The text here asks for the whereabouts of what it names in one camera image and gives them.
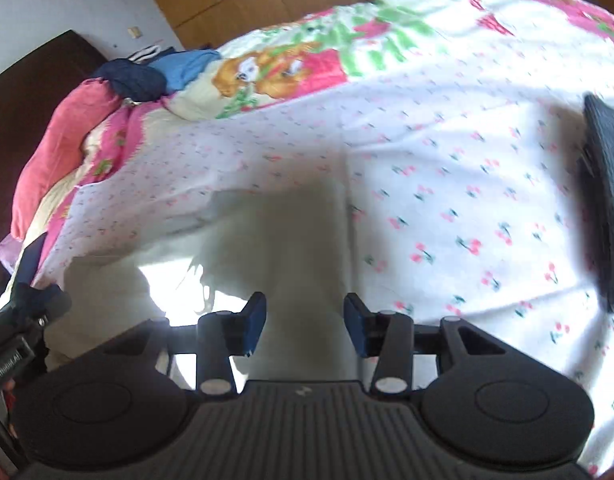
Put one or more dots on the folded grey pants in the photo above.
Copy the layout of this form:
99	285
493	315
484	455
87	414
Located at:
607	185

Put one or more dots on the cherry print bed quilt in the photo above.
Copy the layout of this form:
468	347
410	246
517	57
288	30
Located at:
437	160

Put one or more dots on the pale green pants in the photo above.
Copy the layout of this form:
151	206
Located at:
287	240

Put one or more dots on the wall light switch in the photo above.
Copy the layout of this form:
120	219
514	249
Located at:
134	32

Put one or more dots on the blue cloth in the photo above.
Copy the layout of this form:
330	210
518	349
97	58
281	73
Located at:
187	67

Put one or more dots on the black white striped cloth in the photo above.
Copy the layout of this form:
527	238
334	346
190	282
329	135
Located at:
149	52

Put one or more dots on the dark navy cloth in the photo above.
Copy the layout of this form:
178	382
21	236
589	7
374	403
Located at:
132	80

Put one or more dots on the pink pillow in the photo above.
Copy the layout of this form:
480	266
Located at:
52	145

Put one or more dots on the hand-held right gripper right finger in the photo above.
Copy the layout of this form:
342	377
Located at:
354	325

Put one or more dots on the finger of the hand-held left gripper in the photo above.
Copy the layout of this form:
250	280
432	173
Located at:
44	302

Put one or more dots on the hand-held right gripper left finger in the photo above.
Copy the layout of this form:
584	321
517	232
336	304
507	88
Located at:
257	320

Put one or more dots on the dark wooden headboard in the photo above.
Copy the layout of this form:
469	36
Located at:
27	85

